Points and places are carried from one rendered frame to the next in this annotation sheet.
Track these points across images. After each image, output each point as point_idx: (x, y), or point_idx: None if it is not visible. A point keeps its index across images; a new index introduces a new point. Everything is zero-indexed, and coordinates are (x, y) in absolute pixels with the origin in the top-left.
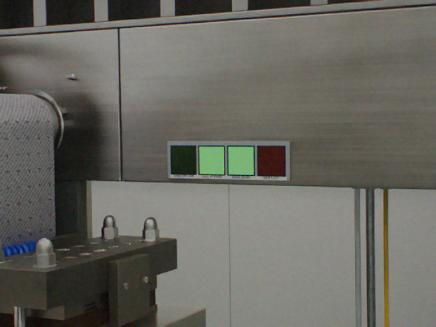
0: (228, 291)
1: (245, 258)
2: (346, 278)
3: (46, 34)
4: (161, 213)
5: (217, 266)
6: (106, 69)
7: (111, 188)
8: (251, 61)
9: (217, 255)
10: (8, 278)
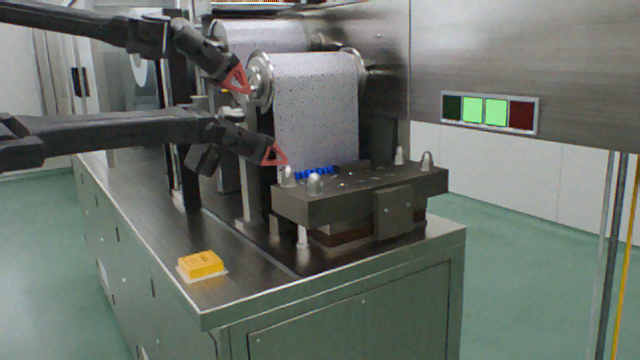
0: (558, 174)
1: (573, 153)
2: None
3: (364, 2)
4: None
5: (552, 156)
6: (400, 29)
7: None
8: (510, 20)
9: (553, 148)
10: (289, 200)
